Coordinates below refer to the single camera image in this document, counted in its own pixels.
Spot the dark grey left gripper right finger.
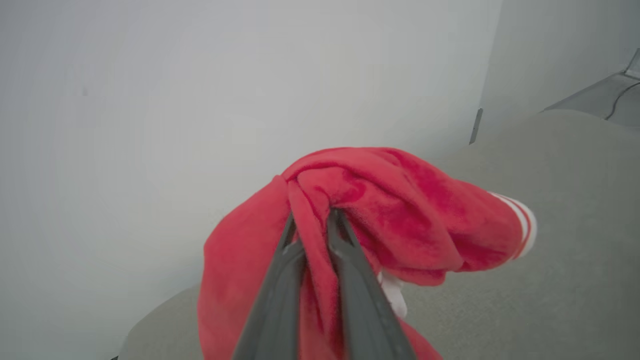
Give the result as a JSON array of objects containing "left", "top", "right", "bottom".
[{"left": 326, "top": 208, "right": 417, "bottom": 360}]

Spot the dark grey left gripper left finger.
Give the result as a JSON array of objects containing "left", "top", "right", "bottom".
[{"left": 232, "top": 212, "right": 307, "bottom": 360}]

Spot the red and white basketball jersey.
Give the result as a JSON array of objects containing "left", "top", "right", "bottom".
[{"left": 197, "top": 146, "right": 538, "bottom": 360}]

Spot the grey fabric sofa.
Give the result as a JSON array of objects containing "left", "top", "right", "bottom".
[{"left": 117, "top": 109, "right": 640, "bottom": 360}]

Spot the dark grey wall strip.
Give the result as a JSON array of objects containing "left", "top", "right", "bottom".
[{"left": 468, "top": 107, "right": 484, "bottom": 146}]

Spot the thin black floor cable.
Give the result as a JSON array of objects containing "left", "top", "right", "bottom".
[{"left": 604, "top": 82, "right": 640, "bottom": 122}]

